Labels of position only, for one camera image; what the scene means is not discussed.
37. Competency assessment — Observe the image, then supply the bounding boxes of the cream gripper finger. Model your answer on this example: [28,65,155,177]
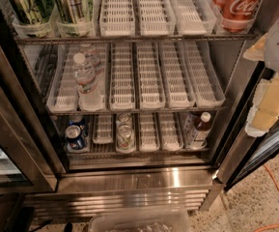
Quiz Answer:
[245,73,279,137]
[243,34,267,61]

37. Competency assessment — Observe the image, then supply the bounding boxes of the clear water bottle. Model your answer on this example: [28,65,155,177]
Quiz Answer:
[72,52,102,111]
[79,43,104,77]

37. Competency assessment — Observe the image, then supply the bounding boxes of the open fridge door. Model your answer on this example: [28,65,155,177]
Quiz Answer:
[217,67,279,191]

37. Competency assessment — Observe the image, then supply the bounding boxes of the brown tea bottle white cap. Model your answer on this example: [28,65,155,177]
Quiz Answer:
[187,112,211,149]

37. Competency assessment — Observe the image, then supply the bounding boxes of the bottom tray tea bottle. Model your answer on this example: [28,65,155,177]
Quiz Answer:
[180,111,211,151]

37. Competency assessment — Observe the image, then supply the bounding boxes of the stainless steel fridge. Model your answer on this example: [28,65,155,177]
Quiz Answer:
[0,0,279,220]

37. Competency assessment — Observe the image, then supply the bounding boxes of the middle tray water bottles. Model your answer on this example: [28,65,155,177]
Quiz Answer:
[79,43,108,111]

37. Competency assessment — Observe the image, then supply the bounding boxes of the neighbouring fridge glass door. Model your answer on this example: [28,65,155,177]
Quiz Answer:
[0,45,57,195]

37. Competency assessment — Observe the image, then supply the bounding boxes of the top tray cola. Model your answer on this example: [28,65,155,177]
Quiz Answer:
[208,0,260,33]

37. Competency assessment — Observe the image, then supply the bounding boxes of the front red cola can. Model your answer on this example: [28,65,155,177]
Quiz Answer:
[222,0,259,33]

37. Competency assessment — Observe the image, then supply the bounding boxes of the tray empty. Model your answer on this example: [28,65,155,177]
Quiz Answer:
[170,0,216,36]
[99,0,135,37]
[137,0,176,36]
[109,43,135,110]

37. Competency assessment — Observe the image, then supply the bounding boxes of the rear silver soda can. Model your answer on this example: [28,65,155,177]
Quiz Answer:
[116,113,132,127]

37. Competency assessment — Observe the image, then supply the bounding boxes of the silver soda can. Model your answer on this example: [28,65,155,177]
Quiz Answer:
[116,113,132,127]
[117,125,134,150]

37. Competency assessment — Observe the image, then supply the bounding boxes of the bottom tray silver cans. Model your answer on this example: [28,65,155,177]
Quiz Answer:
[116,122,136,154]

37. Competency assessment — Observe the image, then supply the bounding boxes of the front silver soda can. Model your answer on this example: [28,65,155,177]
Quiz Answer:
[117,125,134,150]

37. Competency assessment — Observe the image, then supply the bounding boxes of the right green drink can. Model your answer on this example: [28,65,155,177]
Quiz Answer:
[55,0,91,24]

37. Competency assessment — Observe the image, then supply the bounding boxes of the green drink can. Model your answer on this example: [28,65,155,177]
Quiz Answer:
[55,0,91,24]
[9,0,54,25]

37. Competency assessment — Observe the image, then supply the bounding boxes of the rear blue soda can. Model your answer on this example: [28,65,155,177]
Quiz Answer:
[69,115,88,135]

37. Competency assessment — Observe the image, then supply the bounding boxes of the blue soda can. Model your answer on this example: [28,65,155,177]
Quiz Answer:
[69,115,88,135]
[66,126,86,150]

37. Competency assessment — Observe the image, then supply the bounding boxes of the bottom tray blue cans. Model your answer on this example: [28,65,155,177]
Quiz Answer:
[65,115,89,152]

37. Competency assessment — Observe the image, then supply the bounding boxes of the middle tray far left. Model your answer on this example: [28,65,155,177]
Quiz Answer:
[46,44,78,113]

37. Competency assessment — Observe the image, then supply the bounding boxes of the front blue soda can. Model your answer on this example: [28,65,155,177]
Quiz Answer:
[66,126,86,150]

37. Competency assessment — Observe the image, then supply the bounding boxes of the top tray far left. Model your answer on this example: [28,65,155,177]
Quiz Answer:
[13,7,59,39]

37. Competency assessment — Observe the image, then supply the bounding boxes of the left green drink can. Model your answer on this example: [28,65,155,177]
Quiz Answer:
[9,0,54,25]

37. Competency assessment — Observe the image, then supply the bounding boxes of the middle wire shelf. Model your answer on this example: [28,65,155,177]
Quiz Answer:
[48,106,227,116]

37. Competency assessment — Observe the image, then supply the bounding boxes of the wire shelf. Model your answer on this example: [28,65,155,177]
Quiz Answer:
[14,34,259,45]
[67,145,208,161]
[48,106,227,116]

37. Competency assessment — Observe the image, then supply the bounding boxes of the bottom wire shelf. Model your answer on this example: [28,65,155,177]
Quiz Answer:
[67,145,208,161]

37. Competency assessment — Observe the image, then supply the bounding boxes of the top wire shelf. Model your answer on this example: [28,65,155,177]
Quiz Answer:
[14,34,259,45]

